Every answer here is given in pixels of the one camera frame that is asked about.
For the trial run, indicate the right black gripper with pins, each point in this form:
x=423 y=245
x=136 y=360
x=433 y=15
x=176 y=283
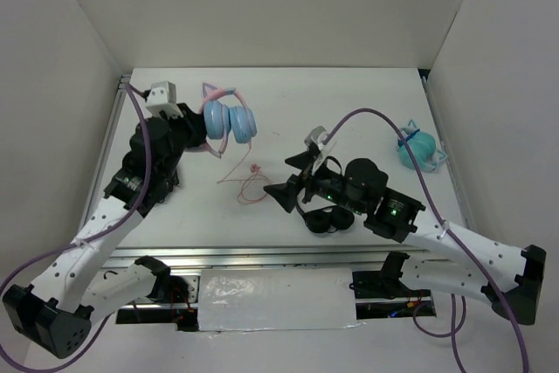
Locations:
x=285 y=193

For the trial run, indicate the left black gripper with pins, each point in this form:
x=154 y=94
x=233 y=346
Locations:
x=194 y=122

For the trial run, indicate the pink blue cat-ear headphones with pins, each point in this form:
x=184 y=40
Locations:
x=221 y=120

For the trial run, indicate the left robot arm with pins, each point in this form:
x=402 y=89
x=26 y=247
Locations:
x=57 y=310

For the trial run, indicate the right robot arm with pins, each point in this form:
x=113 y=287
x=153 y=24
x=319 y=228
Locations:
x=507 y=278

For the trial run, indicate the black on-ear headphones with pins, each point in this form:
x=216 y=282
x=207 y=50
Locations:
x=326 y=220

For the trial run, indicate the teal cat-ear headphones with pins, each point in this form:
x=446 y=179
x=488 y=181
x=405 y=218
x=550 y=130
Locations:
x=424 y=148

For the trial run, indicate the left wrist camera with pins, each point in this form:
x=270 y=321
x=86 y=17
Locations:
x=161 y=100

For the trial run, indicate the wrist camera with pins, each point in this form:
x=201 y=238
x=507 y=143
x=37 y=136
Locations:
x=319 y=146
x=161 y=100

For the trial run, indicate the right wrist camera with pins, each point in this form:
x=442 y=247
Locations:
x=319 y=146

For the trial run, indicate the black headphones with cable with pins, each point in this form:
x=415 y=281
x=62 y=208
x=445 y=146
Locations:
x=167 y=186

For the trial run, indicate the aluminium rail frame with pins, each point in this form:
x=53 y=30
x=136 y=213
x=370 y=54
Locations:
x=217 y=216

